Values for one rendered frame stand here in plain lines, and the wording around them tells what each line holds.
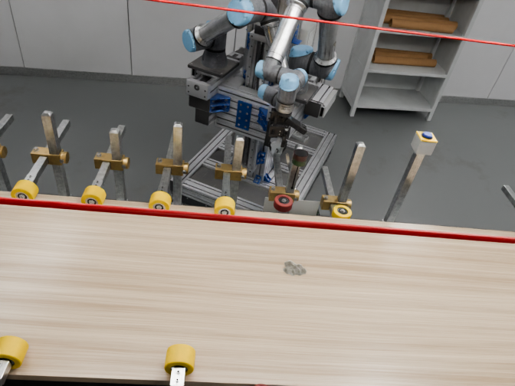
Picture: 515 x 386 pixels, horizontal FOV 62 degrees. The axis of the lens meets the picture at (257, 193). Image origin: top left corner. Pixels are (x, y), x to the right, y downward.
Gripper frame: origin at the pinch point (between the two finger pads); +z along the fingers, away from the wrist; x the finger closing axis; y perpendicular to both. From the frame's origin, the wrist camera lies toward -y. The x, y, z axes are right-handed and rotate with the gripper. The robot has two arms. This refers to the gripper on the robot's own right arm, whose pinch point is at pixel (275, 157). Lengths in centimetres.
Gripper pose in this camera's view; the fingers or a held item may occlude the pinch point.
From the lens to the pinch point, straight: 218.6
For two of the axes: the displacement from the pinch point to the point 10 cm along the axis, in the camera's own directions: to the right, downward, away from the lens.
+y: -0.2, -6.5, 7.6
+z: -1.3, 7.6, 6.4
